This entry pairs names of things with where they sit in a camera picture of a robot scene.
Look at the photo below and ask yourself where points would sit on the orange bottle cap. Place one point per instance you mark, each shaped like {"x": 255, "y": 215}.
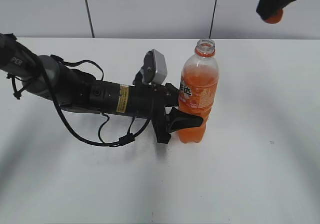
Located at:
{"x": 276, "y": 18}

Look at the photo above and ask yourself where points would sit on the orange soda plastic bottle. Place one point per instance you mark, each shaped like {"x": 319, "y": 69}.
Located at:
{"x": 198, "y": 85}

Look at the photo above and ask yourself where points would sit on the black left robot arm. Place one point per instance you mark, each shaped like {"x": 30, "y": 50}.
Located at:
{"x": 73, "y": 90}

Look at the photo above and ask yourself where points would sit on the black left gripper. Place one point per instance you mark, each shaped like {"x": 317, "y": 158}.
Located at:
{"x": 144, "y": 101}

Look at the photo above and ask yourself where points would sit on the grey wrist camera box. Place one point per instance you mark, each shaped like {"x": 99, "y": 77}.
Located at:
{"x": 153, "y": 71}

